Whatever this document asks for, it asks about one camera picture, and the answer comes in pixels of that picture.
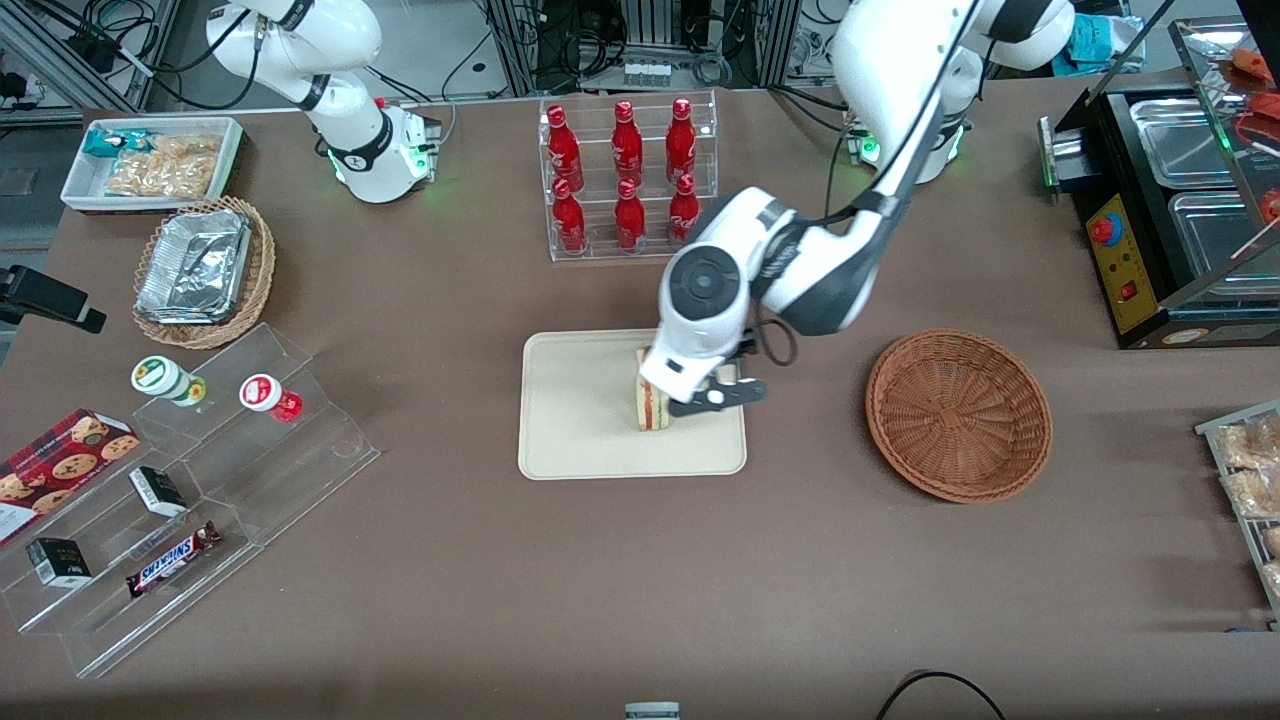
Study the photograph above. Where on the steel warmer pan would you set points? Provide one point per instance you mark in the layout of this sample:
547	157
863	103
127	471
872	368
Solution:
1215	235
1180	140

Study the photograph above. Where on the cream plastic serving tray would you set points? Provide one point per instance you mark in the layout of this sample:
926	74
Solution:
580	420

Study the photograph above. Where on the white rectangular snack bin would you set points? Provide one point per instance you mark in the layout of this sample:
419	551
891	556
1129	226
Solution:
80	185

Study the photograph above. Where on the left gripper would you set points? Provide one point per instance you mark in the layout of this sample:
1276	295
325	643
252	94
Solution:
745	347

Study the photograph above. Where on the red cola bottle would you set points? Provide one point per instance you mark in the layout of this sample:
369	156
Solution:
681	142
684	213
627	145
630	218
565	150
569	220

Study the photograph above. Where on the metal tray of snacks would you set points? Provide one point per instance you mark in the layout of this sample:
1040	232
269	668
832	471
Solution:
1210	432

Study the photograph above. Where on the red-lidded small jar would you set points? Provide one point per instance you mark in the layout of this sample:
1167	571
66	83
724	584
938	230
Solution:
262	392

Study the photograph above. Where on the teal snack packet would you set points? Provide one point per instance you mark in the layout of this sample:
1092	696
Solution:
110	142

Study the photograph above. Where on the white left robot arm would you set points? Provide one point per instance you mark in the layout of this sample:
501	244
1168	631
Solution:
900	80

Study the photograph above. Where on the green-lidded small jar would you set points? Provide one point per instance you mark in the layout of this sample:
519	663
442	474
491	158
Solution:
155	375

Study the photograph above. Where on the clear bag of crackers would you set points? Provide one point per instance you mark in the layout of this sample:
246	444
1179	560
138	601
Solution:
160	178
190	146

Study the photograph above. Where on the triangular layered sandwich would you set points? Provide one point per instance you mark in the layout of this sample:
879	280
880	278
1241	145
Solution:
655	412

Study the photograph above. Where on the black box with white label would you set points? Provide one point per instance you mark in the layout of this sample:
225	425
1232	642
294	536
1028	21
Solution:
160	492

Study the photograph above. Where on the clear packet of biscuits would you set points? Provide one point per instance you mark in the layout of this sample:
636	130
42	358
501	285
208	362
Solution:
1255	493
1250	445

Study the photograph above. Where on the black food warmer cabinet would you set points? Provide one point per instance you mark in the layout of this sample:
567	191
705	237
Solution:
1130	250

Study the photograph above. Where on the black box with gold print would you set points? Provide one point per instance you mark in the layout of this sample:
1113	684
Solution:
60	562

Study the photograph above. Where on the clear acrylic bottle rack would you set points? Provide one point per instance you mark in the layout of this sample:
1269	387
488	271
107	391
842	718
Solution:
597	170

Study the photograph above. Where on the stack of foil containers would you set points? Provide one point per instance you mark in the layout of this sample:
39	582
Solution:
195	265

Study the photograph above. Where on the wicker basket holding foil containers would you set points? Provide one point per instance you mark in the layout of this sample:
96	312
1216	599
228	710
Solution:
200	336

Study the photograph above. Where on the aluminium frame rack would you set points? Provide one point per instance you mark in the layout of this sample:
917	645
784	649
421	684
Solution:
520	45

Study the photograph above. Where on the Snickers chocolate bar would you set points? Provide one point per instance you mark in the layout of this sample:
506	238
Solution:
170	562

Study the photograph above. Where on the empty brown wicker basket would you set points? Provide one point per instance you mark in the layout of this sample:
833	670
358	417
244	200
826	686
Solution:
960	415

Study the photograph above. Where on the red tartan cookie box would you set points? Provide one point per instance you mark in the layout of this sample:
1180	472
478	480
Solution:
60	460

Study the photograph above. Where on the clear acrylic tiered stand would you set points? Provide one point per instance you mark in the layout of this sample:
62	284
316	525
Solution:
300	470

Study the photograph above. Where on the small grey white device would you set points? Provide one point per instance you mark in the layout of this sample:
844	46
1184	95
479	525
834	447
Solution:
652	712

